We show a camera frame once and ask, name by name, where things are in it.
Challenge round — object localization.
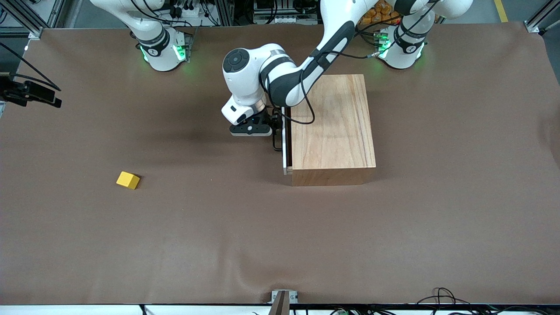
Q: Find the black drawer handle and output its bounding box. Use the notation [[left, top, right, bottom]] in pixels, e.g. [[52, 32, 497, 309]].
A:
[[272, 109, 285, 152]]

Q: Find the white-fronted wooden drawer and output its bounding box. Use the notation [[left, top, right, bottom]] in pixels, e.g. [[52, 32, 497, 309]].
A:
[[272, 107, 293, 176]]

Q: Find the yellow block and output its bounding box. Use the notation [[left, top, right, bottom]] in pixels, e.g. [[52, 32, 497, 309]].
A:
[[116, 171, 141, 190]]

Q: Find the wooden drawer cabinet box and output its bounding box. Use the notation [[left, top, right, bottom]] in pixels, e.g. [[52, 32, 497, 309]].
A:
[[290, 74, 377, 187]]

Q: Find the silver equipment rack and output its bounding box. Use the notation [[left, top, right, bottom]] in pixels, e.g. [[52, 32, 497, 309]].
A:
[[252, 0, 322, 25]]

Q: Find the power strip with plugs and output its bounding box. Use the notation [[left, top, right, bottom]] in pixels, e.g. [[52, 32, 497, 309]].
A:
[[168, 0, 221, 28]]

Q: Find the brown table cover sheet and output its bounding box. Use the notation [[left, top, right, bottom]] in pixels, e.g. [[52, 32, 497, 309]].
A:
[[0, 22, 560, 306]]

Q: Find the orange bags pile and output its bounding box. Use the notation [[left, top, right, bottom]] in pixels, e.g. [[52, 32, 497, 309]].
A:
[[358, 0, 399, 25]]

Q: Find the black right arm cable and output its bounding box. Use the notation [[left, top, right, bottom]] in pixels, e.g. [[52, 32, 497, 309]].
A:
[[0, 42, 62, 91]]

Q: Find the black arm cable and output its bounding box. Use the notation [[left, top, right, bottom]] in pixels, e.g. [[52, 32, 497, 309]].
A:
[[260, 0, 440, 126], [0, 42, 62, 91]]

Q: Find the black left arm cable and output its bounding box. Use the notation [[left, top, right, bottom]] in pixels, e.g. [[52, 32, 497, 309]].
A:
[[260, 0, 440, 126]]

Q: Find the aluminium frame post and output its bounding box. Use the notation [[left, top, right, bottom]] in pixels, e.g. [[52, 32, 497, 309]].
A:
[[524, 0, 560, 34], [0, 0, 44, 40]]

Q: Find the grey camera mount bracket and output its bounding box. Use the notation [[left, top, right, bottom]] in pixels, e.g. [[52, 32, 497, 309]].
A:
[[268, 289, 300, 315]]

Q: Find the black loose cable bundle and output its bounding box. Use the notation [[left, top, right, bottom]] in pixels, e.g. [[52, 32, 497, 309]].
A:
[[416, 287, 560, 315]]

